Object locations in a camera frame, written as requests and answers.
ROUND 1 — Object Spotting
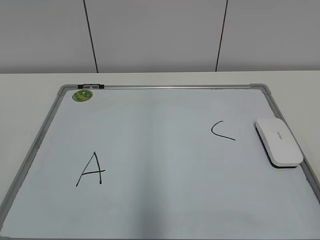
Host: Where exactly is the white board with grey frame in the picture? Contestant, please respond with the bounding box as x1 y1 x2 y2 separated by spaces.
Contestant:
0 84 320 240

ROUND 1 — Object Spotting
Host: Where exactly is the black silver marker clip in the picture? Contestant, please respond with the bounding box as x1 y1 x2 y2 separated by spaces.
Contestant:
77 84 105 90

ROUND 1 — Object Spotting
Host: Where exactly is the white board eraser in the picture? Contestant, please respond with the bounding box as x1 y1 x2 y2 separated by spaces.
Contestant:
255 118 304 168

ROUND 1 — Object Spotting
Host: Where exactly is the round green sticker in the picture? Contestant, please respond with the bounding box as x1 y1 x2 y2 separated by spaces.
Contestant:
72 89 94 102

